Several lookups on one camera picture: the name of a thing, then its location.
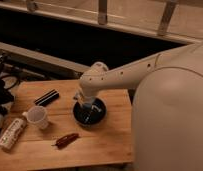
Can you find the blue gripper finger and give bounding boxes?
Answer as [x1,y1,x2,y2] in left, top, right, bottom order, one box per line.
[91,104,101,112]
[82,103,90,110]

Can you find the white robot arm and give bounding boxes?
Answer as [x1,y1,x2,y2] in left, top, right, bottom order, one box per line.
[75,42,203,171]

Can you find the dark ceramic bowl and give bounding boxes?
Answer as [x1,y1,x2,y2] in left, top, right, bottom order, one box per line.
[73,98,106,126]

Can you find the black rectangular box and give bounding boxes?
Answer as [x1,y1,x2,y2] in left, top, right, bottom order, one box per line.
[34,89,59,107]

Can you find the wooden board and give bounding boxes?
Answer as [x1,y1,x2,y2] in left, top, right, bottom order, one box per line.
[0,80,132,171]

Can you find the red chili pepper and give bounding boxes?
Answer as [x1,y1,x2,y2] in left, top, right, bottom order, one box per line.
[54,133,79,149]

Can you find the white cup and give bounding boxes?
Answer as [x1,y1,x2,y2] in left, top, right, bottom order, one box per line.
[22,106,49,129]

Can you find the black cable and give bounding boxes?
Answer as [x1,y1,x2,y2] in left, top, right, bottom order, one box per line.
[0,73,22,91]

